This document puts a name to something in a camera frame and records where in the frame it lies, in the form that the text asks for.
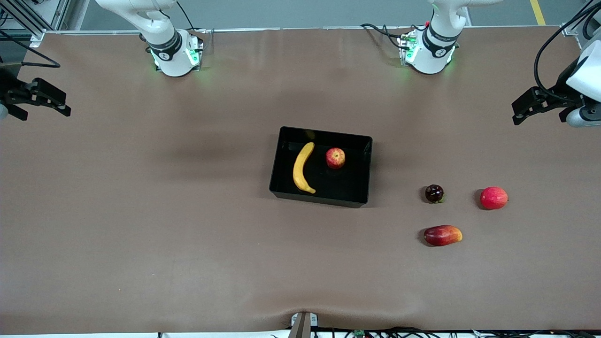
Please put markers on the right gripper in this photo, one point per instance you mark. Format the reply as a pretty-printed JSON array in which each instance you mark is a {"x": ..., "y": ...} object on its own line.
[{"x": 10, "y": 90}]

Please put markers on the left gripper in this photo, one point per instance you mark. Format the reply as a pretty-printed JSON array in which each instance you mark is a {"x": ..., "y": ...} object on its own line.
[{"x": 559, "y": 90}]

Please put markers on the red yellow apple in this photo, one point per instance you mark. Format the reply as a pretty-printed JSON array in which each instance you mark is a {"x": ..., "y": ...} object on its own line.
[{"x": 335, "y": 158}]

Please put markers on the black plastic box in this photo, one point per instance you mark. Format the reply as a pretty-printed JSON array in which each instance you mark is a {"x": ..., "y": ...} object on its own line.
[{"x": 342, "y": 188}]

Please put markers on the yellow banana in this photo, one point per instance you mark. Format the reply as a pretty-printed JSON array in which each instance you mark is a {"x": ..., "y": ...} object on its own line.
[{"x": 300, "y": 166}]

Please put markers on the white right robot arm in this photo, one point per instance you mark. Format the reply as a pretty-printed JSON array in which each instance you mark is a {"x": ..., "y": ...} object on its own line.
[{"x": 169, "y": 51}]

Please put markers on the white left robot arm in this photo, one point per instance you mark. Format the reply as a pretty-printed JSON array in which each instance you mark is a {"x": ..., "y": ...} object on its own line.
[{"x": 434, "y": 47}]

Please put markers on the large red apple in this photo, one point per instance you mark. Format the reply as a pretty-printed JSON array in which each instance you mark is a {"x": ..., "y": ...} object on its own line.
[{"x": 494, "y": 197}]

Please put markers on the dark purple mangosteen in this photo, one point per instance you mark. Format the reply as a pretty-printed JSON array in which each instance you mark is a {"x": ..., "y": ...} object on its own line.
[{"x": 434, "y": 193}]

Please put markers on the red mango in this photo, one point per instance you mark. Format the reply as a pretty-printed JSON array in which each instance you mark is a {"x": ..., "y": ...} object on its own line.
[{"x": 442, "y": 235}]

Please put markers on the small green circuit board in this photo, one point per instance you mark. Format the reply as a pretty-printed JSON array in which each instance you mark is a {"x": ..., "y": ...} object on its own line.
[{"x": 359, "y": 333}]

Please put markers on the aluminium frame profile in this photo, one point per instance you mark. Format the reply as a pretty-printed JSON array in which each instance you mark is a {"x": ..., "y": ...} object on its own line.
[{"x": 36, "y": 35}]

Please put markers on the aluminium frame corner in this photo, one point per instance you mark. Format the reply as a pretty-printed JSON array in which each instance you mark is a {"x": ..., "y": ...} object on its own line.
[{"x": 570, "y": 29}]

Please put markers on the metal table edge rail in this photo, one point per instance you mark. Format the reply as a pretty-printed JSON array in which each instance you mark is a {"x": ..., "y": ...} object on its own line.
[{"x": 305, "y": 29}]

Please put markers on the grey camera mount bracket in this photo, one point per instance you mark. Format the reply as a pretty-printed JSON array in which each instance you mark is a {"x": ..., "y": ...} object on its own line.
[{"x": 303, "y": 326}]

